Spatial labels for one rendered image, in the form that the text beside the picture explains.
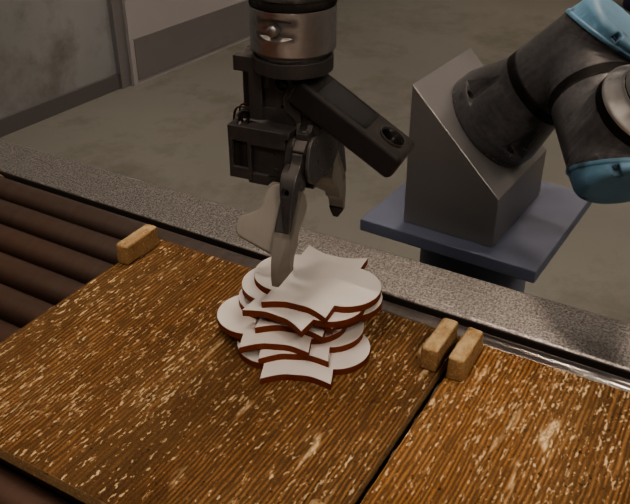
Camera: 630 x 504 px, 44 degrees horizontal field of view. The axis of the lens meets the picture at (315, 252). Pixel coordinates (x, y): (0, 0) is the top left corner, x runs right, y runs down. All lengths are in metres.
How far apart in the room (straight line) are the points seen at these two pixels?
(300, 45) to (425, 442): 0.36
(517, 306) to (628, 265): 1.96
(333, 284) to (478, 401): 0.18
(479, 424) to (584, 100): 0.44
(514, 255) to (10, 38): 3.09
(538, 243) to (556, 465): 0.49
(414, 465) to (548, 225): 0.59
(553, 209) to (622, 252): 1.71
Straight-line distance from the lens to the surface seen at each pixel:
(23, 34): 3.93
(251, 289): 0.81
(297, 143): 0.70
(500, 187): 1.11
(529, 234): 1.17
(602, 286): 2.73
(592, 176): 0.96
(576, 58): 1.03
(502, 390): 0.78
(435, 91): 1.11
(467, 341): 0.79
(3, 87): 3.90
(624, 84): 0.95
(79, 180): 1.23
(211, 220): 1.08
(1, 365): 0.85
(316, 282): 0.80
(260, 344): 0.78
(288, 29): 0.67
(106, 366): 0.81
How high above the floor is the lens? 1.44
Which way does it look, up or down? 32 degrees down
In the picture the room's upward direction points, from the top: straight up
